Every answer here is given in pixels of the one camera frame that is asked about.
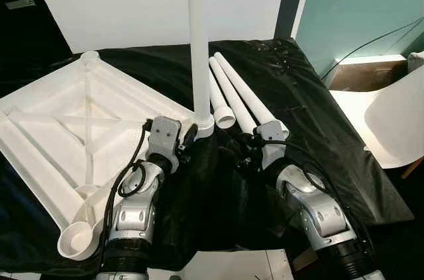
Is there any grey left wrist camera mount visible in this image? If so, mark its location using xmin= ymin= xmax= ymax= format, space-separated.
xmin=146 ymin=117 xmax=183 ymax=165

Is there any white shell chair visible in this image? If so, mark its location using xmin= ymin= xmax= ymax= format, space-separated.
xmin=329 ymin=65 xmax=424 ymax=178

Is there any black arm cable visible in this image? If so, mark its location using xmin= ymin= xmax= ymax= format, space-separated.
xmin=99 ymin=120 xmax=152 ymax=274
xmin=262 ymin=138 xmax=378 ymax=274

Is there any small grey metal plate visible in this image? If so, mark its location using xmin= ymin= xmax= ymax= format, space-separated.
xmin=5 ymin=0 xmax=35 ymax=9

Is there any white bag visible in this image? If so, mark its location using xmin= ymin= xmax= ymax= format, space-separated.
xmin=405 ymin=52 xmax=424 ymax=72

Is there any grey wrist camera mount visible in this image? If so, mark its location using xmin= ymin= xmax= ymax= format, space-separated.
xmin=146 ymin=117 xmax=183 ymax=165
xmin=255 ymin=121 xmax=289 ymax=168

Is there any large white backdrop panel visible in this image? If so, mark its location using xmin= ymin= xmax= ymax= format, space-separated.
xmin=25 ymin=0 xmax=289 ymax=54

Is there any thin black wall cable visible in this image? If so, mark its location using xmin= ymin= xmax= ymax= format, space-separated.
xmin=320 ymin=17 xmax=424 ymax=81

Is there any black table cloth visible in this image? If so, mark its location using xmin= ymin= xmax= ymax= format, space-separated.
xmin=0 ymin=38 xmax=413 ymax=271

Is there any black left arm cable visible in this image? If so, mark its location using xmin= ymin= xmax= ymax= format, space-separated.
xmin=99 ymin=120 xmax=152 ymax=274

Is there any white plastic table top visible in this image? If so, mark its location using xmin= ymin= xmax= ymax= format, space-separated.
xmin=0 ymin=50 xmax=216 ymax=261

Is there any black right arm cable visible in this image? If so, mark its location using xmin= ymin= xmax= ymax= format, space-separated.
xmin=262 ymin=138 xmax=378 ymax=274

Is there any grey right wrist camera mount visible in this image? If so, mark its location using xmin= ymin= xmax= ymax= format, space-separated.
xmin=255 ymin=121 xmax=289 ymax=168

